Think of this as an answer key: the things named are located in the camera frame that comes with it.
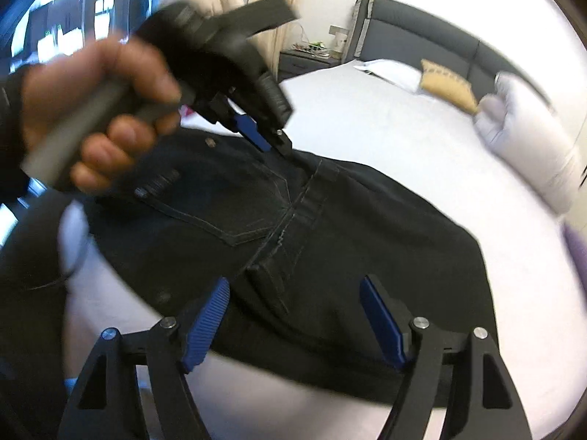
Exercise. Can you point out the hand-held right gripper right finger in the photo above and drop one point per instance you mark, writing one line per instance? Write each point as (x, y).
(383, 321)

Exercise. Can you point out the person's left hand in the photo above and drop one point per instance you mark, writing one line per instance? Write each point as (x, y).
(78, 78)

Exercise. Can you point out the person's dark clothing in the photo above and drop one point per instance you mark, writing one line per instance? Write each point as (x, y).
(27, 353)

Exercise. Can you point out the black pants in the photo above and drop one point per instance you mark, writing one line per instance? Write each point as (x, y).
(344, 238)

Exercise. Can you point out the rolled white duvet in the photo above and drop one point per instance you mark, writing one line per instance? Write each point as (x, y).
(527, 146)

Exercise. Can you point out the white pillow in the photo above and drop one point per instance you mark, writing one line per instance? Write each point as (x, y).
(394, 73)

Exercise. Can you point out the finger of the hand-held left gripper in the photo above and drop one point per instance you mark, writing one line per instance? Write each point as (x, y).
(250, 130)
(282, 143)

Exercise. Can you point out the bed with grey headboard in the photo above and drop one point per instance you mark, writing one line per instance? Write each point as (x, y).
(367, 114)

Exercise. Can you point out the yellow pillow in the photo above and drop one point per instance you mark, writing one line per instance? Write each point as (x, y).
(447, 85)

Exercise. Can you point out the purple pillow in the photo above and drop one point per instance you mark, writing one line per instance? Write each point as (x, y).
(578, 247)

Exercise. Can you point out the dark grey nightstand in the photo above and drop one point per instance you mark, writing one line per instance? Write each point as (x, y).
(298, 62)

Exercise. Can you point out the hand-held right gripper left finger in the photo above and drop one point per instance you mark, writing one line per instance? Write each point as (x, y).
(206, 325)

